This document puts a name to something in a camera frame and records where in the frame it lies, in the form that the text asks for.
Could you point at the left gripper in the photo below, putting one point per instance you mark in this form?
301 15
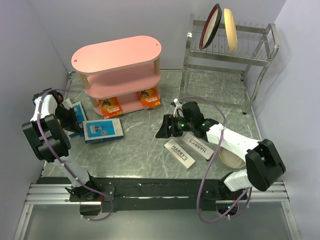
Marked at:
71 124

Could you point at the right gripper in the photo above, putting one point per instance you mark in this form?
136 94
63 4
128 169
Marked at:
164 132

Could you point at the blue Harry's razor box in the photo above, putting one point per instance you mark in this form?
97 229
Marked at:
96 131

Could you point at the orange Gillette box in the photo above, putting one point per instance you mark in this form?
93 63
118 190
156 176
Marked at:
149 98
110 107

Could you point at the pink three-tier shelf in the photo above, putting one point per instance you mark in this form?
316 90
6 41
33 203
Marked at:
126 69

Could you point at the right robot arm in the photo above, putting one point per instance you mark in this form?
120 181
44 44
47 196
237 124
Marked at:
263 163

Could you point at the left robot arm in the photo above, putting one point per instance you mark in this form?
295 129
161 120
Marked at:
48 135

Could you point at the blue razor box upper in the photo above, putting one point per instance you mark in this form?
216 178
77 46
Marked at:
80 115

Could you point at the white Harry's box left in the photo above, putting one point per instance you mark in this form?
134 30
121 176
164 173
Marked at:
179 154

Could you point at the white harry's box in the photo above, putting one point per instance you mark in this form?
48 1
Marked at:
179 154
198 146

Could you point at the white Harry's box right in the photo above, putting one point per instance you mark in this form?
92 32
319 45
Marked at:
198 146

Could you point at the beige bowl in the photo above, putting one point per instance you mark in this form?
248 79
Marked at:
231 160

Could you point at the metal dish rack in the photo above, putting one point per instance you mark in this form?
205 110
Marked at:
226 78

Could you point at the dark red plate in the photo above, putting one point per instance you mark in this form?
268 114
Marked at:
210 27

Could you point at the cream yellow plate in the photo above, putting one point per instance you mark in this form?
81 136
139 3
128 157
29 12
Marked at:
230 30

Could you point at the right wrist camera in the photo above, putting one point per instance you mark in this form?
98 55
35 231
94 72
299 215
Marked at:
177 111

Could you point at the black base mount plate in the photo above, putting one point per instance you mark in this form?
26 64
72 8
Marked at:
146 194

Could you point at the aluminium rail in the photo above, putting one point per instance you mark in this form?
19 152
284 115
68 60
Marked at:
56 194

